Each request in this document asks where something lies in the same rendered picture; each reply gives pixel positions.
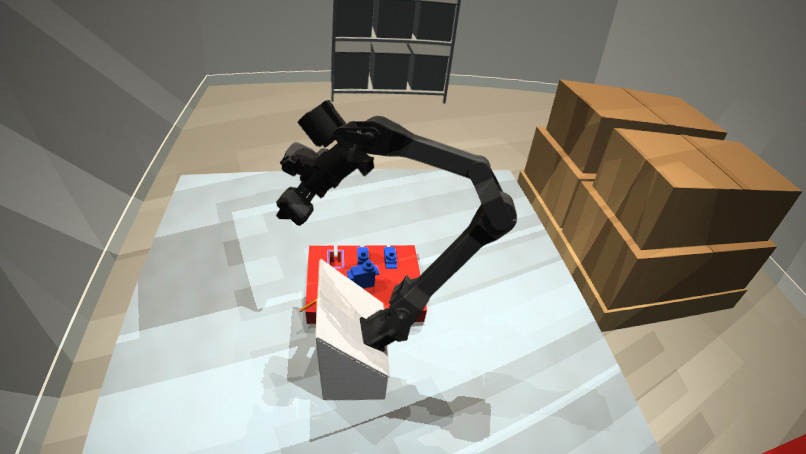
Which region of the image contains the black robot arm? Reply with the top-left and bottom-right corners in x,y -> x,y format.
280,100 -> 517,352

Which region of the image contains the blue micro servo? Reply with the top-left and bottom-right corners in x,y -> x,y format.
299,260 -> 380,312

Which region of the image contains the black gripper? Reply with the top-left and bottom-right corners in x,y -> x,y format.
276,148 -> 343,226

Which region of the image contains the red flat rectangular block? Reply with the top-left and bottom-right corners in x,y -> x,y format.
305,245 -> 420,324

